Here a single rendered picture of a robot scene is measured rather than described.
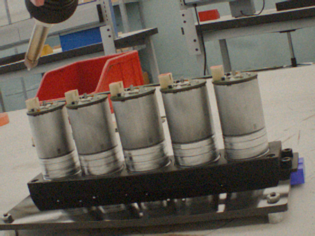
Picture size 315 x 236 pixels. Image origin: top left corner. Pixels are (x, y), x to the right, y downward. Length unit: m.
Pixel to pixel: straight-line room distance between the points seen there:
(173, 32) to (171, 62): 0.28
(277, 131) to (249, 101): 0.13
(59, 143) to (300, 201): 0.14
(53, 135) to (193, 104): 0.08
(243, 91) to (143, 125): 0.06
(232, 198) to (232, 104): 0.05
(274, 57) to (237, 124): 4.42
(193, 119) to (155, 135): 0.02
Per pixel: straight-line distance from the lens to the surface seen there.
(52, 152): 0.30
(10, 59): 3.18
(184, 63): 4.84
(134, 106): 0.28
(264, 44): 4.68
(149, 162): 0.28
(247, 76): 0.27
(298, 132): 0.38
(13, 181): 0.41
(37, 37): 0.26
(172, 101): 0.27
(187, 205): 0.25
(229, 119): 0.27
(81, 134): 0.29
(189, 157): 0.28
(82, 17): 2.78
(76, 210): 0.28
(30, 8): 0.23
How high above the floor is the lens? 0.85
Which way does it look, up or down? 11 degrees down
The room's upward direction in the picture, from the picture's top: 12 degrees counter-clockwise
